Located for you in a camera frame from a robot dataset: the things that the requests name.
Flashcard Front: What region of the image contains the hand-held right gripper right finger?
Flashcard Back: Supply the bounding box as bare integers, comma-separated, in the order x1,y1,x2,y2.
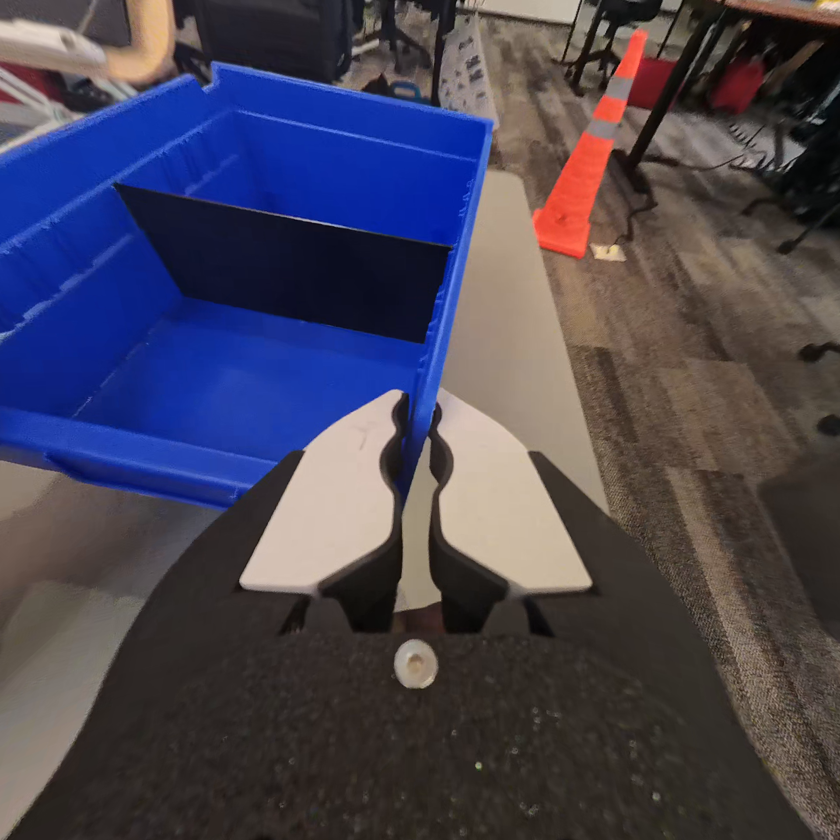
427,387,595,636

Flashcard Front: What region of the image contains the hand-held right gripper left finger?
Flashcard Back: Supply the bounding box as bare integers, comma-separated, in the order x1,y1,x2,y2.
239,389,410,634

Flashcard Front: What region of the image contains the blue plastic bin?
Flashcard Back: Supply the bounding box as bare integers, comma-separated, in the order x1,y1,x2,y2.
0,62,495,511

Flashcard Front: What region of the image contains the grey desk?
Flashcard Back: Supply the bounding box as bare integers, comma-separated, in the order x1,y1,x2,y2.
0,169,613,824

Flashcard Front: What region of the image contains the black bin divider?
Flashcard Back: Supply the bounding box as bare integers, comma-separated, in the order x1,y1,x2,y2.
113,182,455,345

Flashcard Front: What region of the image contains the orange traffic cone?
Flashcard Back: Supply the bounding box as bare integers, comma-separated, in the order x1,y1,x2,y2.
532,29,651,260

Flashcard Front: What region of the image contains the white paper sign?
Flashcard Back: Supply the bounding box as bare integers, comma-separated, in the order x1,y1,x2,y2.
437,14,501,127

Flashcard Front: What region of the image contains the red storage bin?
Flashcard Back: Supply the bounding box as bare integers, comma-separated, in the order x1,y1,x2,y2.
626,56,685,110
710,56,767,114

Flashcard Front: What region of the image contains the black office chair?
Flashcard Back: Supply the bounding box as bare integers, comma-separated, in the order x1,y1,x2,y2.
563,0,665,98

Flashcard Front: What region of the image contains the dark grey divider panel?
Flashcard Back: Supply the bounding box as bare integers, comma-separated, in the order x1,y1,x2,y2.
0,0,178,86

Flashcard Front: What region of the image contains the wooden work table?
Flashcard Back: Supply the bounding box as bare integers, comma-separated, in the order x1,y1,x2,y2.
721,0,840,28

